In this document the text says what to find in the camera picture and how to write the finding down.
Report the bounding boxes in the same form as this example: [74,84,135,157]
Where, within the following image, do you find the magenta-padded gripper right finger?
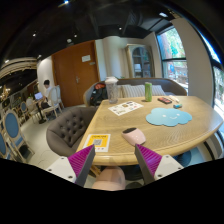
[134,143,185,186]

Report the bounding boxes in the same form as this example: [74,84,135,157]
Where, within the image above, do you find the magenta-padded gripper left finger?
[46,144,97,188]

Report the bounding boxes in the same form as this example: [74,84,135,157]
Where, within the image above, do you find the pink computer mouse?
[121,127,147,147]

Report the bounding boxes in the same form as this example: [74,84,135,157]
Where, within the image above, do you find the blue cloud-shaped mouse pad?
[145,107,193,128]

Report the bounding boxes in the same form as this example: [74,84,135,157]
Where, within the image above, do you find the grey tufted armchair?
[45,106,99,158]

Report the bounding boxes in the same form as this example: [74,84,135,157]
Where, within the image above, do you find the yellow code card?
[82,133,112,153]

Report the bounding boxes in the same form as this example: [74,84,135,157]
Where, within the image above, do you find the pink round stool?
[91,166,127,192]

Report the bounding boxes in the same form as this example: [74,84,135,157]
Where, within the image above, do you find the black and red flat box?
[157,96,173,105]

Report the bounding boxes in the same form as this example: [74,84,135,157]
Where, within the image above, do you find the blue-backed chairs group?
[0,99,34,163]

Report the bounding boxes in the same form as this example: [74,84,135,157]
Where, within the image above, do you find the white chair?
[41,87,64,118]

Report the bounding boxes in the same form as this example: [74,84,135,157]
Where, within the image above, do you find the white tube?
[168,94,181,104]

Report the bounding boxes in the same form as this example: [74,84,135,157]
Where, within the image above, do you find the white sticker sheet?
[107,100,144,117]

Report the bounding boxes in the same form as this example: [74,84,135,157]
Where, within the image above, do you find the green drink can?
[144,81,153,103]

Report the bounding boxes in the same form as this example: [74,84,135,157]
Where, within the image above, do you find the striped pillow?
[151,84,167,97]
[120,84,146,98]

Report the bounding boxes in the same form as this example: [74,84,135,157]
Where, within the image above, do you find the person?
[39,79,56,109]

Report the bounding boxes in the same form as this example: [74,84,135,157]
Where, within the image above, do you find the black and orange backpack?
[89,82,108,107]

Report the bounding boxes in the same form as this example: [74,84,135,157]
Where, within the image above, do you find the grey curved sofa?
[83,77,188,108]

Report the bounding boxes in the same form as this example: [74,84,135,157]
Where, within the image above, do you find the clear shaker bottle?
[104,76,120,104]

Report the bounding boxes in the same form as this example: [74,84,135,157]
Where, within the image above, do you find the brown wooden door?
[51,40,100,108]

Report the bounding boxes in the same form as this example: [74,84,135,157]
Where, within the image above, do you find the black framed window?
[156,26,189,94]
[199,33,224,118]

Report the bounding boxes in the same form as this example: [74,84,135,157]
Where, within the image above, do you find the arched glass-door cabinet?
[125,44,155,79]

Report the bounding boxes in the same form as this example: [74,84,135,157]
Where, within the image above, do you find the ceiling spot lights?
[3,0,169,64]

